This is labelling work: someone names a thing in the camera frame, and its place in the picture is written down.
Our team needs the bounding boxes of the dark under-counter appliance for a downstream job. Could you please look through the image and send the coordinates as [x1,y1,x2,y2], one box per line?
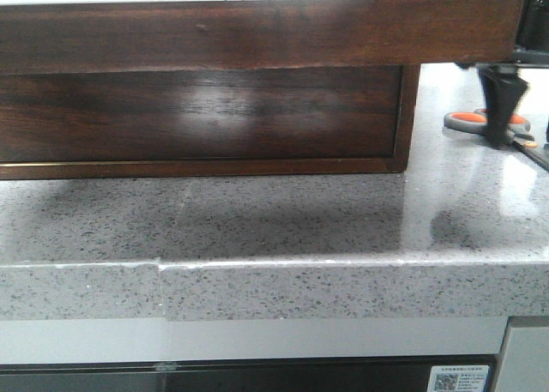
[1,355,497,391]

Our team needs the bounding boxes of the dark wooden drawer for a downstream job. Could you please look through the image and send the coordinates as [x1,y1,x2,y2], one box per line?
[1,0,523,75]

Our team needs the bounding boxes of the dark wooden drawer cabinet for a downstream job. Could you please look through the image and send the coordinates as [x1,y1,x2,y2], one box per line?
[1,65,419,180]

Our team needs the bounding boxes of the orange grey scissors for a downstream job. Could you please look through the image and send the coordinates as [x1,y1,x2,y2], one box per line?
[443,109,548,171]

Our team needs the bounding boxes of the white QR code label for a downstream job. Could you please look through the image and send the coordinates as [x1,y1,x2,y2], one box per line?
[427,365,490,392]

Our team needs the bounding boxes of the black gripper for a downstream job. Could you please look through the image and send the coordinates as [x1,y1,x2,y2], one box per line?
[455,0,548,148]

